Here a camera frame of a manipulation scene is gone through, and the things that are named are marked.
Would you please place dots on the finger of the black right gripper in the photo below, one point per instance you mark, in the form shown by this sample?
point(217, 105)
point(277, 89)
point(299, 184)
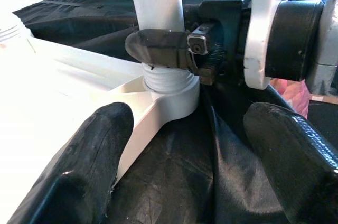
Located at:
point(158, 47)

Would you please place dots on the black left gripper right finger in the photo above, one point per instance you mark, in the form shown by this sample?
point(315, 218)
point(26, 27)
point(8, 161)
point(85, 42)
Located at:
point(295, 171)

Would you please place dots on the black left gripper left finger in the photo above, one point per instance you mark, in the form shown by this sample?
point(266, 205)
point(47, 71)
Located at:
point(79, 171)

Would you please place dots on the white plastic table top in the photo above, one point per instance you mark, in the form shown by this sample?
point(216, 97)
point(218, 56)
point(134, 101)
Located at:
point(66, 84)

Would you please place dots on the pink plastic bag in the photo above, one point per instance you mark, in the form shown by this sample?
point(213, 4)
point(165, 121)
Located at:
point(298, 97)

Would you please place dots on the brown cardboard box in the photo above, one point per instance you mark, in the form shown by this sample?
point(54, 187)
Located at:
point(324, 99)

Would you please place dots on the black plastic table cover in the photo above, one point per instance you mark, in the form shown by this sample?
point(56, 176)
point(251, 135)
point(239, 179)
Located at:
point(185, 168)

